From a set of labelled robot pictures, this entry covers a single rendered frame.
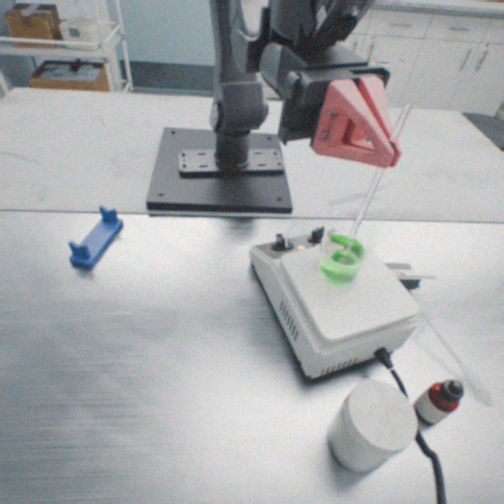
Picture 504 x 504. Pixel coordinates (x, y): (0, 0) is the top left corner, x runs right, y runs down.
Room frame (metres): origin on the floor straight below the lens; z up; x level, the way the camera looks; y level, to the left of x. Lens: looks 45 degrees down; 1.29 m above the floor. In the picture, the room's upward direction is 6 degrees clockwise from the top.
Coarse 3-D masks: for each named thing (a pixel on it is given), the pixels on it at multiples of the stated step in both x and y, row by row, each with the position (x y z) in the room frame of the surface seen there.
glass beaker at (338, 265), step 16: (352, 208) 0.29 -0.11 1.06; (336, 224) 0.29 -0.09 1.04; (352, 224) 0.29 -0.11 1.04; (368, 224) 0.28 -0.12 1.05; (336, 240) 0.25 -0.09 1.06; (368, 240) 0.27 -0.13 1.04; (384, 240) 0.25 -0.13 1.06; (320, 256) 0.26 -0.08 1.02; (336, 256) 0.24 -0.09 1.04; (352, 256) 0.24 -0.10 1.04; (368, 256) 0.25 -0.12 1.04; (320, 272) 0.25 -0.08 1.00; (336, 272) 0.24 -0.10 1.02; (352, 272) 0.24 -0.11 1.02; (336, 288) 0.24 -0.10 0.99
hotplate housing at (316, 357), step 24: (264, 264) 0.30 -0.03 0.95; (264, 288) 0.29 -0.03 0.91; (288, 288) 0.25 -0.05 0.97; (288, 312) 0.23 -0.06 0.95; (288, 336) 0.22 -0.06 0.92; (312, 336) 0.19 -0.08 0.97; (360, 336) 0.20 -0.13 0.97; (384, 336) 0.20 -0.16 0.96; (408, 336) 0.22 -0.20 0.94; (312, 360) 0.18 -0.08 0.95; (336, 360) 0.18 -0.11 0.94; (360, 360) 0.20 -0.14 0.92; (384, 360) 0.19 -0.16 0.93
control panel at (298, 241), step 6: (294, 240) 0.36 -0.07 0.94; (300, 240) 0.36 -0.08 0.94; (306, 240) 0.36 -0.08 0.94; (258, 246) 0.35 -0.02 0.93; (264, 246) 0.35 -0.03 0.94; (270, 246) 0.34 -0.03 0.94; (294, 246) 0.34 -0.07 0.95; (306, 246) 0.34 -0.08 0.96; (312, 246) 0.33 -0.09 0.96; (264, 252) 0.32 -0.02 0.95; (270, 252) 0.32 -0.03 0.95; (276, 252) 0.32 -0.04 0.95; (282, 252) 0.32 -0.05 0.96; (288, 252) 0.32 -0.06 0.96; (276, 258) 0.30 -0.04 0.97
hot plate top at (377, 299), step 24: (288, 264) 0.27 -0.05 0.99; (312, 264) 0.27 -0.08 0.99; (384, 264) 0.29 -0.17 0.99; (312, 288) 0.24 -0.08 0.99; (360, 288) 0.25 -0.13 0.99; (384, 288) 0.25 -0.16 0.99; (312, 312) 0.21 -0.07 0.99; (336, 312) 0.21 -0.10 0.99; (360, 312) 0.21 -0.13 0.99; (384, 312) 0.22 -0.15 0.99; (408, 312) 0.22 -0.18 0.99; (336, 336) 0.18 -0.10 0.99
